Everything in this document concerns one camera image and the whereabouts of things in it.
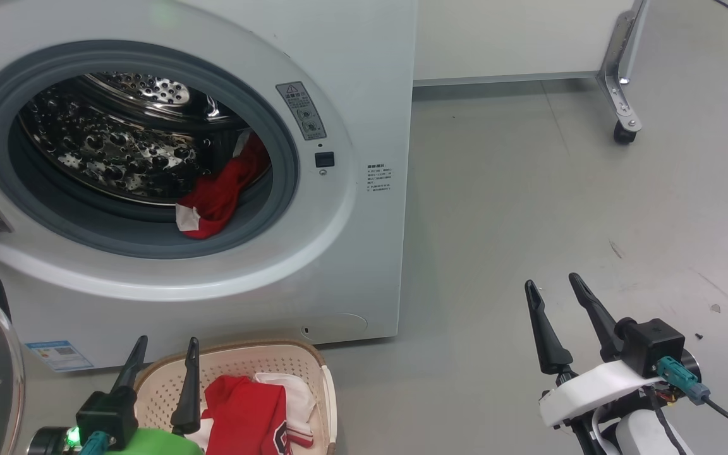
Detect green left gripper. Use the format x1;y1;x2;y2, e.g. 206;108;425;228
104;335;205;455

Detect metal cart leg with caster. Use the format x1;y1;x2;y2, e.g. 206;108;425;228
413;0;650;145

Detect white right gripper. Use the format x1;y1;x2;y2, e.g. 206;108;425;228
525;272;664;430

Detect black cable with teal connector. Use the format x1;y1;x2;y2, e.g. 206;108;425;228
79;430;112;455
656;355;728;444

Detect blue energy label sticker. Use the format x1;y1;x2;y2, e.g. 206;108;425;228
24;339;95;373

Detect grey warning sticker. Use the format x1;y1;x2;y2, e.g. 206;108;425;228
275;80;327;142

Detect cream perforated laundry basket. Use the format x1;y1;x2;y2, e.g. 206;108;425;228
133;339;339;455

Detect red shorts with white stripe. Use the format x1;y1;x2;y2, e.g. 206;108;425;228
175;131;272;240

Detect white front-load washing machine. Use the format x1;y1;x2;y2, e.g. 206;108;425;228
0;0;420;373

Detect red and white jersey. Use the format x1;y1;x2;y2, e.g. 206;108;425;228
184;372;318;455

